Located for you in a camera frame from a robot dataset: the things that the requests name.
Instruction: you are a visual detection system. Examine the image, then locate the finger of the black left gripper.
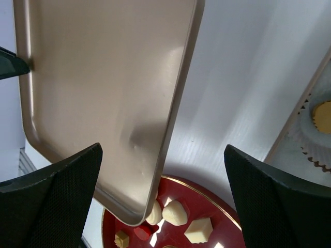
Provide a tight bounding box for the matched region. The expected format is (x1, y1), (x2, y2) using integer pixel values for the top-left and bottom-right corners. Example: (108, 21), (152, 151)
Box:
(0, 47), (31, 79)

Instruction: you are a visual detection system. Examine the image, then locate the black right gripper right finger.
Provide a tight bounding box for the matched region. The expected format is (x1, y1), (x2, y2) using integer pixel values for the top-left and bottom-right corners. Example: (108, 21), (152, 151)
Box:
(224, 145), (330, 247)

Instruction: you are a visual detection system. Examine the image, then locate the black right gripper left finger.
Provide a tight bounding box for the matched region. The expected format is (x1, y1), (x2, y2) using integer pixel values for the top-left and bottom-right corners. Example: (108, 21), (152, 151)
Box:
(1, 143), (103, 247)

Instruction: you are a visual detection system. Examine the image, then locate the gold tin box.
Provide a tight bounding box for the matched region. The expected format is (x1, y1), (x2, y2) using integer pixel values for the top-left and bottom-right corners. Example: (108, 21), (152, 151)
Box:
(265, 50), (330, 173)

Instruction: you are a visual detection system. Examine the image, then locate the gold tin lid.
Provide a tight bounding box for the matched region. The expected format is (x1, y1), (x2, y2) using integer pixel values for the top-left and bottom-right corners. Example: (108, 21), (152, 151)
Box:
(13, 1), (204, 226)

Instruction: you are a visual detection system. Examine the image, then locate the tan fluted round chocolate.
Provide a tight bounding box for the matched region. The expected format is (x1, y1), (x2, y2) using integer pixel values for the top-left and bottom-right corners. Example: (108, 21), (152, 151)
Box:
(312, 101), (331, 134)

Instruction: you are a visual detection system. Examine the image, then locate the white ridged square chocolate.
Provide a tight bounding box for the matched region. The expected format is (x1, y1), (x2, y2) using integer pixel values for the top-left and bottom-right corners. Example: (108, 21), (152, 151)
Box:
(184, 218), (213, 244)

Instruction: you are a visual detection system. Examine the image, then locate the tan leaf square chocolate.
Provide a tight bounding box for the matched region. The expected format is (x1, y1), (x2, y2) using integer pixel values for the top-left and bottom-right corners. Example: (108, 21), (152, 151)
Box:
(114, 230), (129, 248)

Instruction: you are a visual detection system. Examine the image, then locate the white shell chocolate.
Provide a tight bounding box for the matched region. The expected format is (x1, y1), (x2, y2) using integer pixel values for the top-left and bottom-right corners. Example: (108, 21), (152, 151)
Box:
(162, 200), (188, 226)

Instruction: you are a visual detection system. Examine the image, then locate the white swirl oval chocolate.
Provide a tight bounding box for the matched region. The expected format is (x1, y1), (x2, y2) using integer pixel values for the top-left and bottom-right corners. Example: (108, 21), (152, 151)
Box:
(146, 200), (162, 225)

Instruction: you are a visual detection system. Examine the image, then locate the white paper cup liner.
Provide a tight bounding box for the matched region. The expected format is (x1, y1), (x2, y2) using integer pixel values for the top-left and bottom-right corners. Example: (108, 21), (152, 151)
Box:
(288, 92), (330, 172)

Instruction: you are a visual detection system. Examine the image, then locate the red round plate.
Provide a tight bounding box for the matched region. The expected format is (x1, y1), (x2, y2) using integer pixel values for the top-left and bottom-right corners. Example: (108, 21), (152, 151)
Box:
(102, 176), (245, 247)

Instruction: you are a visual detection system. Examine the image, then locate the red lips candy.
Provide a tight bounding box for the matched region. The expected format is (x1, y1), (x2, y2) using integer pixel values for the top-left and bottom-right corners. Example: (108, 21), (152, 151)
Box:
(133, 225), (152, 241)

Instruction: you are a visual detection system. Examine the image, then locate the aluminium front rail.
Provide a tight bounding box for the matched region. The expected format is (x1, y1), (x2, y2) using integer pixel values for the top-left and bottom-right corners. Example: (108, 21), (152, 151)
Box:
(18, 148), (37, 177)

